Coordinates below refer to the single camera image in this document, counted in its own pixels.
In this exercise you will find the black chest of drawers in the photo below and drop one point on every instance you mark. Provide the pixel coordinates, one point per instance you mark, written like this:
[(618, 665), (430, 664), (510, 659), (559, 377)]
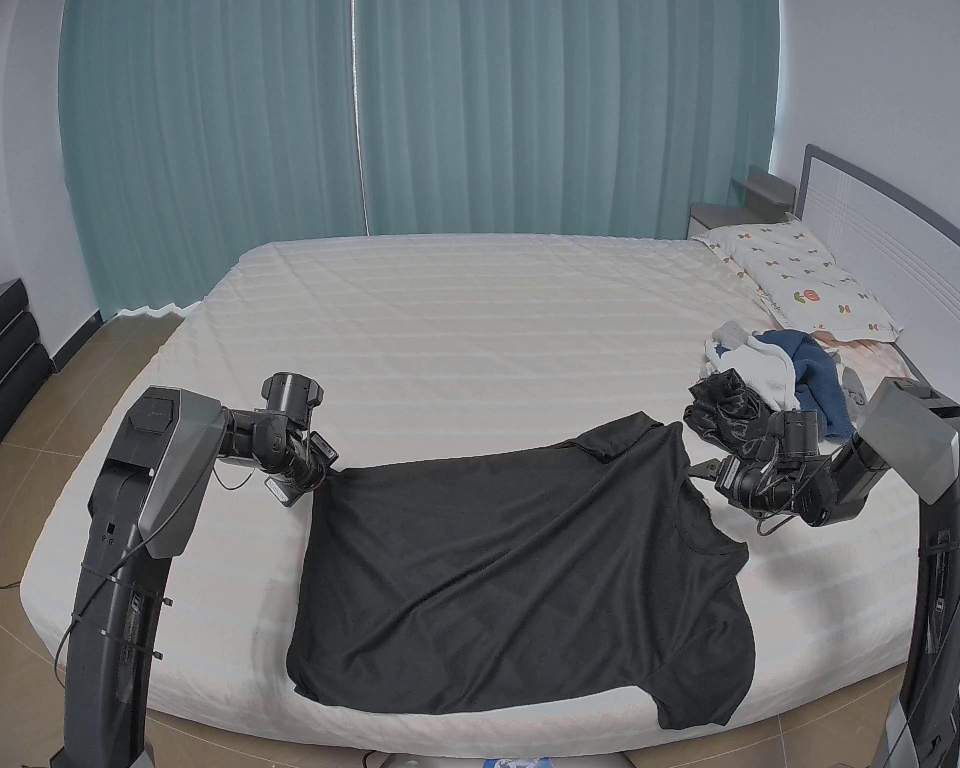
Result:
[(19, 352)]

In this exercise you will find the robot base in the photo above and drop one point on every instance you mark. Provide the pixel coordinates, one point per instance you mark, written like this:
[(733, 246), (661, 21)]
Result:
[(420, 761)]

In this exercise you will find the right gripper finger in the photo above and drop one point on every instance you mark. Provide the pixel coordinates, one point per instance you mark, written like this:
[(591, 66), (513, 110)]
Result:
[(709, 470)]

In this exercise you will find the black lace garment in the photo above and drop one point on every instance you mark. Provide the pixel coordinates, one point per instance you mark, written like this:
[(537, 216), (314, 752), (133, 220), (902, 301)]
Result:
[(727, 412)]

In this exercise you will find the white printed pillow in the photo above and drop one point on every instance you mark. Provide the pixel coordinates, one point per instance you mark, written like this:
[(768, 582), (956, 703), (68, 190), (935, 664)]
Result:
[(795, 277)]

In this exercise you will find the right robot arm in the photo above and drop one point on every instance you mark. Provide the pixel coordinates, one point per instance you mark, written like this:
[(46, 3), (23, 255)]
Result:
[(907, 442)]

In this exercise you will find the blue-green curtain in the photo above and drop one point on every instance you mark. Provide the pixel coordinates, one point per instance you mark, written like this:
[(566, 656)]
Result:
[(562, 112), (210, 150)]

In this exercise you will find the white garment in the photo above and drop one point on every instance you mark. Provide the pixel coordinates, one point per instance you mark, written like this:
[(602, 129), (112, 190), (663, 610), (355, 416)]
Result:
[(761, 375)]

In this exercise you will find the bed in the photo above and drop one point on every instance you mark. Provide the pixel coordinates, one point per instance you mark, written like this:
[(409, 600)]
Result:
[(450, 337)]

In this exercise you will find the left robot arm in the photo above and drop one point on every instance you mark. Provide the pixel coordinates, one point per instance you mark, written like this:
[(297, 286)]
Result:
[(165, 450)]

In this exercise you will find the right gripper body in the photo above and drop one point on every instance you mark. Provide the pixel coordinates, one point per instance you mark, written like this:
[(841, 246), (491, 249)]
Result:
[(735, 484)]

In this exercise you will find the dark blue garment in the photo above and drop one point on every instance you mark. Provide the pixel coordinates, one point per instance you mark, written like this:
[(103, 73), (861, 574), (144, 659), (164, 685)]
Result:
[(814, 382)]

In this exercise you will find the black T-shirt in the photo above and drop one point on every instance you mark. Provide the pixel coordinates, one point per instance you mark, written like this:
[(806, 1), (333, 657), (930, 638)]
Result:
[(487, 562)]

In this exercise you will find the grey bedside table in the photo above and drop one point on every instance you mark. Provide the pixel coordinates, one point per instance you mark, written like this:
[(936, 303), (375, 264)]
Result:
[(709, 217)]

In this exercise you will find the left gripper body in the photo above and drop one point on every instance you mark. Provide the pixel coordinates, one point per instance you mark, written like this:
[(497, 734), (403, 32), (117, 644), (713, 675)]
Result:
[(307, 469)]

